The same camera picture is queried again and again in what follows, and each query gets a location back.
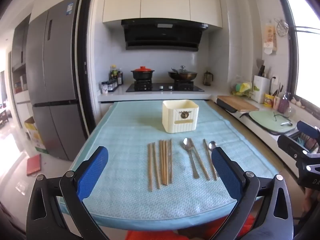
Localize hanging wire trivet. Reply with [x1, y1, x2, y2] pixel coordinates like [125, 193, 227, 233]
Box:
[273, 18, 289, 38]

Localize red book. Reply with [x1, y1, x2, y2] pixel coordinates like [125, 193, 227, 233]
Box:
[26, 153, 42, 176]

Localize white knife holder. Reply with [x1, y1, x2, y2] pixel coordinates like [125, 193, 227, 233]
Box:
[250, 75, 271, 104]

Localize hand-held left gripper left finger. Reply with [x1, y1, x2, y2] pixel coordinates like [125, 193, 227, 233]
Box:
[26, 146, 109, 240]

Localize window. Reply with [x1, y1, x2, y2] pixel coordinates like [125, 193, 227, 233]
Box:
[279, 0, 320, 122]

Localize hanging paper packet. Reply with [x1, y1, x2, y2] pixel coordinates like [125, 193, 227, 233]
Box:
[264, 22, 278, 55]

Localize black tray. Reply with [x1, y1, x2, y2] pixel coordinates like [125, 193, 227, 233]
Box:
[216, 98, 238, 114]

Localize wok with glass lid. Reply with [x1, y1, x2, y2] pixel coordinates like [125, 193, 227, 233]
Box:
[168, 65, 198, 82]

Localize plastic bag with sponges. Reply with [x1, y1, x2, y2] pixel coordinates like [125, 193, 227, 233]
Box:
[230, 76, 253, 98]

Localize white upper cabinets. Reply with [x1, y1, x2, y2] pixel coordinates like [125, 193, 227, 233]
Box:
[102, 0, 223, 29]

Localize wooden cutting board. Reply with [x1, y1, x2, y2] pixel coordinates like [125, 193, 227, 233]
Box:
[217, 95, 260, 112]

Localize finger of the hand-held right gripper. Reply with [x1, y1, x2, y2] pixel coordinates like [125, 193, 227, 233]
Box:
[296, 120, 320, 137]
[277, 134, 310, 159]

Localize black clay pot orange lid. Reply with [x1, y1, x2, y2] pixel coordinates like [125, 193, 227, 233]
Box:
[131, 66, 155, 82]

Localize purple soap bottle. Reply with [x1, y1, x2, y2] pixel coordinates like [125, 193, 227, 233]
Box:
[278, 92, 291, 114]

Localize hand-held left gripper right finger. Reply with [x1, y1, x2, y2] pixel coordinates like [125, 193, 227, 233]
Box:
[211, 146, 294, 240]

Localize garlic bulbs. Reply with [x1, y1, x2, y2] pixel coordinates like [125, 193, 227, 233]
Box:
[291, 96, 305, 109]

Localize cardboard box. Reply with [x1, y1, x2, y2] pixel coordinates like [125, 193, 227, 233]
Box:
[24, 116, 49, 154]

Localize yellow packet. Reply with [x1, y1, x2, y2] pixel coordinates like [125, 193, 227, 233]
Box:
[264, 93, 275, 108]

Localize light blue towel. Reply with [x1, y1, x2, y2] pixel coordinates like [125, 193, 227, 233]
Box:
[56, 100, 280, 230]

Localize wooden chopstick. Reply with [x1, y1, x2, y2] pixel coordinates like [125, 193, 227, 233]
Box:
[147, 143, 153, 192]
[162, 140, 166, 186]
[159, 140, 164, 185]
[164, 141, 169, 186]

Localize orange cloth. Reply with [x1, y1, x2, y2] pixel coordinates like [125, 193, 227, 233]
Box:
[124, 214, 258, 240]

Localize black gas cooktop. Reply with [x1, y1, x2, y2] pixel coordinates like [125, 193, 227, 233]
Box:
[126, 80, 205, 93]

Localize brown water jug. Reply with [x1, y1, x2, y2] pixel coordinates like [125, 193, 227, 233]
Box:
[203, 70, 214, 86]

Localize white kitchen counter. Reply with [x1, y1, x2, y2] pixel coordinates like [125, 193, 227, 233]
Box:
[97, 80, 320, 153]

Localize grey refrigerator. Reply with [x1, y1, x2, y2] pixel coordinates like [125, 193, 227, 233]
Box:
[25, 0, 87, 162]

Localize cream ribbed utensil holder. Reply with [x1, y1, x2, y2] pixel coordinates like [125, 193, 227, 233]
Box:
[162, 99, 200, 133]

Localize wooden dining furniture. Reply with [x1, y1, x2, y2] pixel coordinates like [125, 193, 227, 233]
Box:
[0, 107, 10, 129]

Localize black range hood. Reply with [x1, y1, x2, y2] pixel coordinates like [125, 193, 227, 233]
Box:
[121, 19, 209, 52]

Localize black wire hook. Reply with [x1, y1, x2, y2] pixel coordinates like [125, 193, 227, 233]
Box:
[273, 111, 293, 127]

